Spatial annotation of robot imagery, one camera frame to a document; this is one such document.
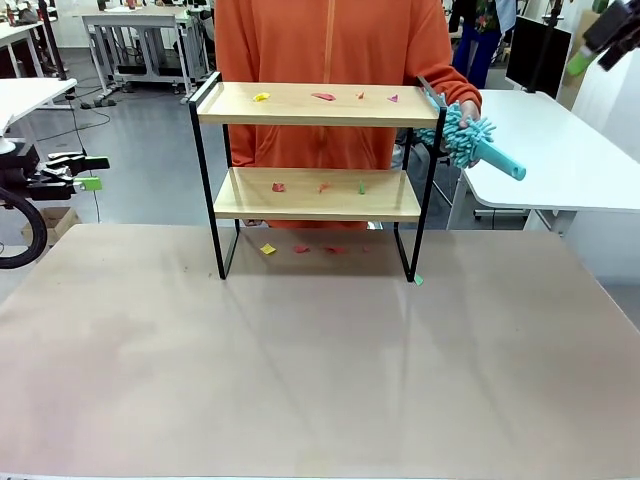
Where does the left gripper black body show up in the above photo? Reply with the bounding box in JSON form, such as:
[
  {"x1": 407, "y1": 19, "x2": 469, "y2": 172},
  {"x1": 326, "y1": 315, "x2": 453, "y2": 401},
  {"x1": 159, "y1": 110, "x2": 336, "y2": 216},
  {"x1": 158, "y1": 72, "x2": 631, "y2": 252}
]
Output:
[{"x1": 0, "y1": 148, "x2": 49, "y2": 202}]

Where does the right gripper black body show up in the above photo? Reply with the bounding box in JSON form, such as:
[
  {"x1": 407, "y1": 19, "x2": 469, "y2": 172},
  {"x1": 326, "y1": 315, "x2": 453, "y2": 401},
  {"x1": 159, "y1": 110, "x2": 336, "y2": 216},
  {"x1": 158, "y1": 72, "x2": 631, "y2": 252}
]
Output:
[{"x1": 583, "y1": 0, "x2": 637, "y2": 50}]

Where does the teal microfibre duster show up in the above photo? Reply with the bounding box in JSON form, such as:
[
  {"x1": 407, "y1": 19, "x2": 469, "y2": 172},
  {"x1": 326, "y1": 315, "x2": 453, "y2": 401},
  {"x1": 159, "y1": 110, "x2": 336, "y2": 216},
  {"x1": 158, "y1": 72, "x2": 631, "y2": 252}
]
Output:
[{"x1": 413, "y1": 102, "x2": 528, "y2": 182}]

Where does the person's left forearm orange sleeve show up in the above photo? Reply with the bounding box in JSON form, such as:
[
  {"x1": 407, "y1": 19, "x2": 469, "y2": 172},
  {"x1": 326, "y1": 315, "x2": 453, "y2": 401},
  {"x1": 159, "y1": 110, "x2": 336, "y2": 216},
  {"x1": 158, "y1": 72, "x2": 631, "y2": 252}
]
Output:
[{"x1": 417, "y1": 62, "x2": 484, "y2": 115}]

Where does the person's left hand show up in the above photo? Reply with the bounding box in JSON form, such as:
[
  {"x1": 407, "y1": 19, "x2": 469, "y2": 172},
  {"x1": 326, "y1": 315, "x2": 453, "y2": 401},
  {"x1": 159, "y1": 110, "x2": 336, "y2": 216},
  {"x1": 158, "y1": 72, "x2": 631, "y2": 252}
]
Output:
[{"x1": 457, "y1": 101, "x2": 482, "y2": 129}]

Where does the brown cardboard box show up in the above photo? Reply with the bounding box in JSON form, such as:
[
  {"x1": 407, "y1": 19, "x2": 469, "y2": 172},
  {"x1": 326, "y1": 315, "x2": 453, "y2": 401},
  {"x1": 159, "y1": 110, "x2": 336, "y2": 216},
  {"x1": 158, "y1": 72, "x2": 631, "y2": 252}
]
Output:
[{"x1": 20, "y1": 206, "x2": 83, "y2": 247}]

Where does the black computer monitor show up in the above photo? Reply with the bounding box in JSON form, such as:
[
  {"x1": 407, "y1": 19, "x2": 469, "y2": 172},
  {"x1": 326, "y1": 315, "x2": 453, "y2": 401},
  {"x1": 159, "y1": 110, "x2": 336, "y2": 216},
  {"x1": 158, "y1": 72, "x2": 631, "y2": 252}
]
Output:
[{"x1": 504, "y1": 14, "x2": 573, "y2": 100}]

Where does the small white desk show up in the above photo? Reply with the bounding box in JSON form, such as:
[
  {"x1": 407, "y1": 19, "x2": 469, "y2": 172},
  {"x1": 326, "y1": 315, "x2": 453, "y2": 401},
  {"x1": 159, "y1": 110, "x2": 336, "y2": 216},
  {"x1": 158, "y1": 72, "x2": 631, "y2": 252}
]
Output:
[{"x1": 0, "y1": 78, "x2": 79, "y2": 139}]

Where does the person in blue trousers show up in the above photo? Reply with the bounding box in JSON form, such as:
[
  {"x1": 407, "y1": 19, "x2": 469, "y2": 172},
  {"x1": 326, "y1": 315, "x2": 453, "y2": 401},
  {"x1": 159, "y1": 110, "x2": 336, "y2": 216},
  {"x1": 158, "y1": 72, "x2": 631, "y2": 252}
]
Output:
[{"x1": 448, "y1": 0, "x2": 517, "y2": 91}]

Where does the black vertical stand pole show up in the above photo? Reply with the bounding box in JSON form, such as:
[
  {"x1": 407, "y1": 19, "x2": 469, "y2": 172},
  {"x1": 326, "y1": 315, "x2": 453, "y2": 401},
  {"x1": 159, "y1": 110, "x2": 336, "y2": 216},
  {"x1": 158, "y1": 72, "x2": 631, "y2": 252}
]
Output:
[{"x1": 37, "y1": 0, "x2": 69, "y2": 82}]

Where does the black office chair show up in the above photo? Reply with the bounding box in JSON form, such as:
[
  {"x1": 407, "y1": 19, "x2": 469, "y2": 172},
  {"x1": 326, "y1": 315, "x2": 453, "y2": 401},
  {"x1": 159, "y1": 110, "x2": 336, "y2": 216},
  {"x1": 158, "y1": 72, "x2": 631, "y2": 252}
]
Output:
[{"x1": 393, "y1": 128, "x2": 452, "y2": 169}]

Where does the person torso orange jacket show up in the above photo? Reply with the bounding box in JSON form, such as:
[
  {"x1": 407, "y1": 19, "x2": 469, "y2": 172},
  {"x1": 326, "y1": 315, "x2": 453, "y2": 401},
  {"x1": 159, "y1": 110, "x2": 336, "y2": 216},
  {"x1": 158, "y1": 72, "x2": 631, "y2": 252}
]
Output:
[{"x1": 214, "y1": 0, "x2": 484, "y2": 230}]

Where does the grey metal frame desk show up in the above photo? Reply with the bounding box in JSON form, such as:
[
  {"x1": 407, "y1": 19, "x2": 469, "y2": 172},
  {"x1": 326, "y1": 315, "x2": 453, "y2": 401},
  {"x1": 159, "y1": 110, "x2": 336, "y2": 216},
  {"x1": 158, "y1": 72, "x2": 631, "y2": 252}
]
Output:
[{"x1": 81, "y1": 10, "x2": 211, "y2": 105}]

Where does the black frame wooden two-tier shelf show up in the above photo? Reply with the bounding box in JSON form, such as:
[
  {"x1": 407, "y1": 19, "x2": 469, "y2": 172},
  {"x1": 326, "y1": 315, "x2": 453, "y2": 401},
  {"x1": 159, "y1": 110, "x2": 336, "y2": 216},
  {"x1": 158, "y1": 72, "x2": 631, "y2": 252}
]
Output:
[{"x1": 188, "y1": 71, "x2": 448, "y2": 283}]

